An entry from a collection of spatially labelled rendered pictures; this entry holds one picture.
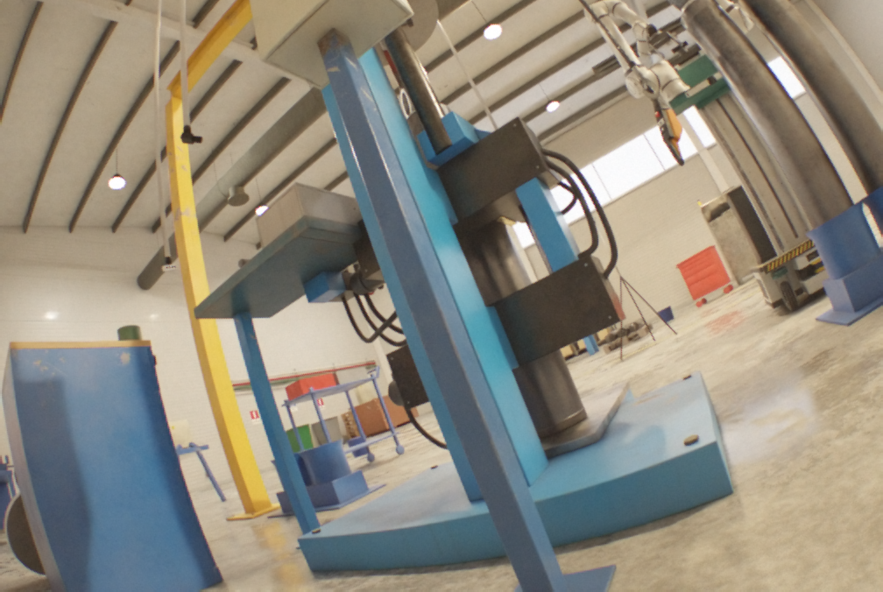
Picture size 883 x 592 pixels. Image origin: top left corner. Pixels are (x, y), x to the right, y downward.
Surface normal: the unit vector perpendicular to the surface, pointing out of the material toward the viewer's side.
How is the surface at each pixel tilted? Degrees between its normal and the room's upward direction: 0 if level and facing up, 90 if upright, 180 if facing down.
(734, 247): 90
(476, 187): 90
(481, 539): 90
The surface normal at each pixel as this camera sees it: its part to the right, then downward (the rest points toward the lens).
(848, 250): -0.79, 0.14
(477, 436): -0.50, -0.07
